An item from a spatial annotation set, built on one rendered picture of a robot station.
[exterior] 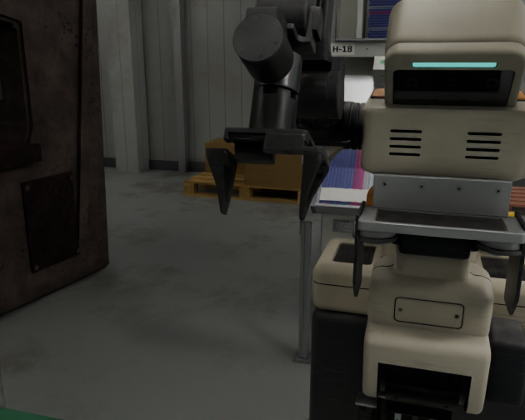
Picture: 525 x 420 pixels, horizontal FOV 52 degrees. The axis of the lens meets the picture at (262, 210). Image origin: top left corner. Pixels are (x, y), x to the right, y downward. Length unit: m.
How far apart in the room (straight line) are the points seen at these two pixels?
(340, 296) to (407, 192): 0.46
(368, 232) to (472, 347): 0.30
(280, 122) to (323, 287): 0.75
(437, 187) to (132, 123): 5.79
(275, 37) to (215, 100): 5.82
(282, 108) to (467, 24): 0.37
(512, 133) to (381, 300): 0.37
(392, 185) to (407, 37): 0.24
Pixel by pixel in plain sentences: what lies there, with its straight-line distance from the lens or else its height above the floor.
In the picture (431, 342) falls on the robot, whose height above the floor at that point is 0.80.
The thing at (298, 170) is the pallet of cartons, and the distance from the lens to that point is 4.98.
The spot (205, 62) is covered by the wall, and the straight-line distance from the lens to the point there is 6.45.
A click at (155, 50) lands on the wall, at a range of 6.70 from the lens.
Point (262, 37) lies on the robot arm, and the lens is 0.61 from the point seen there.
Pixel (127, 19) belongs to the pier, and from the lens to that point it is 6.54.
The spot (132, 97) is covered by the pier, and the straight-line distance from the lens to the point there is 6.54.
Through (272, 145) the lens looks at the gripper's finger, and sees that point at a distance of 0.63.
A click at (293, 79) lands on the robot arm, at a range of 0.67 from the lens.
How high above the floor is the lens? 1.29
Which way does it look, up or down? 15 degrees down
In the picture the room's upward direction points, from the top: straight up
